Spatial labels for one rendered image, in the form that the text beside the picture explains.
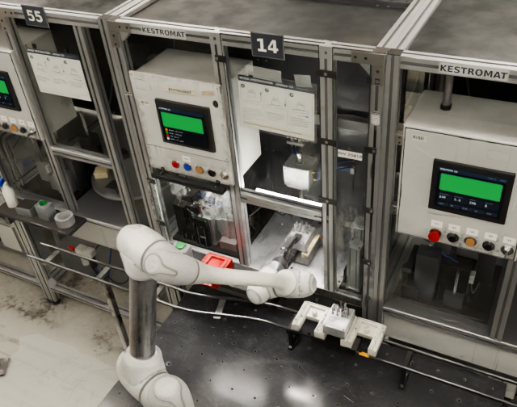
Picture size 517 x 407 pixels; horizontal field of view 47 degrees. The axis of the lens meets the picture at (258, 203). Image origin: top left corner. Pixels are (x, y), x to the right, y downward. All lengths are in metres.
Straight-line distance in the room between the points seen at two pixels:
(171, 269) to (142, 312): 0.33
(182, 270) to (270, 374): 0.81
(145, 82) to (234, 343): 1.21
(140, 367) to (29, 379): 1.52
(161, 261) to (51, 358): 2.02
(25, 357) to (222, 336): 1.55
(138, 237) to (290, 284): 0.62
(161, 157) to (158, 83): 0.36
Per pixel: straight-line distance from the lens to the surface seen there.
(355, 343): 2.54
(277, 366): 2.66
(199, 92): 2.28
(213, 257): 2.75
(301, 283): 2.32
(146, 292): 2.21
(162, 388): 2.33
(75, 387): 3.69
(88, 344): 3.86
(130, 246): 2.09
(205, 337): 2.80
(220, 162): 2.42
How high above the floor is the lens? 2.81
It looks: 38 degrees down
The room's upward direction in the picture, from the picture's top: 6 degrees counter-clockwise
